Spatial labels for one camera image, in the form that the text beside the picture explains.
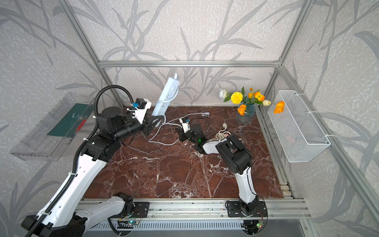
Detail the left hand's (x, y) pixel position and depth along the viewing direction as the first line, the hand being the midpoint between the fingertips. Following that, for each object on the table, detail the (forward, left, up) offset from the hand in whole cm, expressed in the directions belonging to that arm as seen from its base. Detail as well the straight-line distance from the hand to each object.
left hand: (159, 115), depth 63 cm
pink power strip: (+11, -36, -32) cm, 49 cm away
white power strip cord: (+10, -32, -31) cm, 46 cm away
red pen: (+1, +39, -9) cm, 40 cm away
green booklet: (+1, +45, -8) cm, 46 cm away
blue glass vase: (+26, -53, -28) cm, 65 cm away
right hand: (+13, -3, -27) cm, 30 cm away
